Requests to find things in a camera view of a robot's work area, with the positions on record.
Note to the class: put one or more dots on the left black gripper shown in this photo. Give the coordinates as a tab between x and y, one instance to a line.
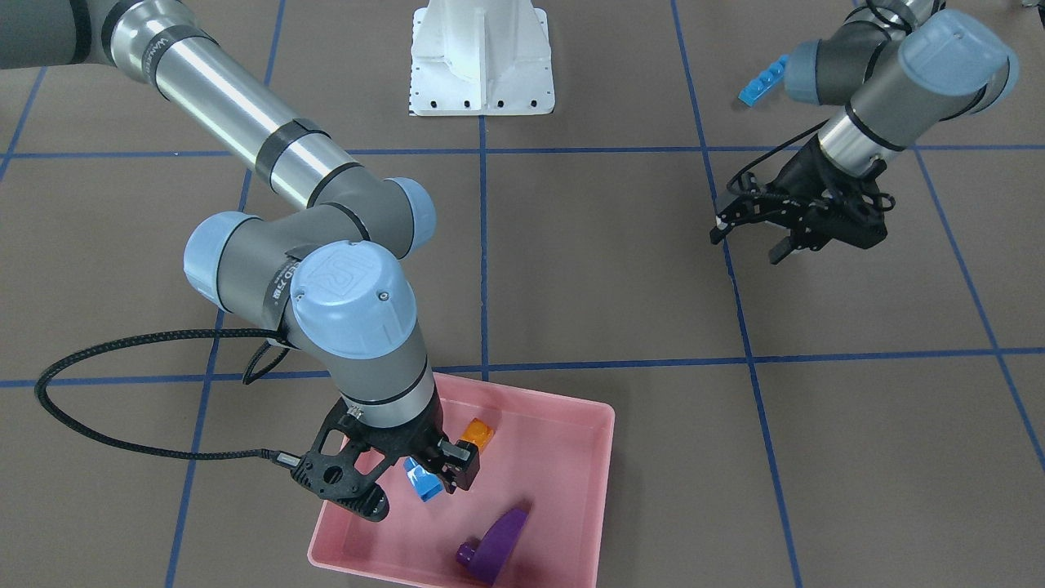
800	177

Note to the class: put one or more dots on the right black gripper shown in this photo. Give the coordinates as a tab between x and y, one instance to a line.
411	443

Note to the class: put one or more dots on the orange toy block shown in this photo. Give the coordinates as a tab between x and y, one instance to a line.
479	433

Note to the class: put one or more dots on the small blue toy block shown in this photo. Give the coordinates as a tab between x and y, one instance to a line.
425	484

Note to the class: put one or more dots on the purple toy block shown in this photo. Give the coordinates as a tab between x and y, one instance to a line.
484	559

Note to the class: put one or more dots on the long blue toy block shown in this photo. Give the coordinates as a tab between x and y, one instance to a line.
764	83

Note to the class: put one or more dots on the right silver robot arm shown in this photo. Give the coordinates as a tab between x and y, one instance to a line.
325	278

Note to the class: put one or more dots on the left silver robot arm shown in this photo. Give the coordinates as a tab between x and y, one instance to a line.
893	70

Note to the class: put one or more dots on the white pedestal column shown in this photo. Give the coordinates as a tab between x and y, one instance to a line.
481	58

